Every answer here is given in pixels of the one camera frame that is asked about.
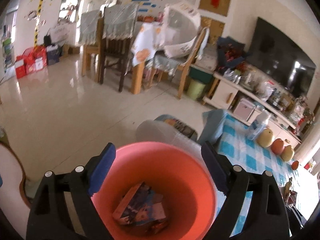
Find green waste bin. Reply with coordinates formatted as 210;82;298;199
187;79;206;100

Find pink storage box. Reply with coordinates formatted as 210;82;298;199
233;98;255;121

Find white tv cabinet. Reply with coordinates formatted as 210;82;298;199
202;73;302;148

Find cardboard trash in bucket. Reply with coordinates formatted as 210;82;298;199
112;182;168;234

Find red apple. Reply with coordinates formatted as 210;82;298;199
271;138;285;155

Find pink plastic bucket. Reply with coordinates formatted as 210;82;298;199
92;141;217;239

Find black television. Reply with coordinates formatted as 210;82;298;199
247;17;316;98

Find white spray bottle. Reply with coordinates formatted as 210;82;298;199
246;110;271;140

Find dark flower bouquet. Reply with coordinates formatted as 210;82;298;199
216;36;249;68

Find light wooden chair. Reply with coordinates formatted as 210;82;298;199
147;27;210;99

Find small orange tangerine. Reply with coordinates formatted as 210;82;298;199
291;160;299;170

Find wooden dining table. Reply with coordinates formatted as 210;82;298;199
130;21;201;95

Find red gift boxes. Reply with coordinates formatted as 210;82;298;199
14;46;47;79

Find white mesh food cover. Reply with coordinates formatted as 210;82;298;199
161;0;201;58

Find yellow pear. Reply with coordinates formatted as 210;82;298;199
281;145;295;162
256;128;273;148

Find dark wooden chair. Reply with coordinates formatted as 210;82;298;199
98;3;139;92

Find owl pattern stool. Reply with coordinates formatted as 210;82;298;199
155;114;198;141

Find blue white checkered tablecloth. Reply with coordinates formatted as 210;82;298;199
202;109;301;238

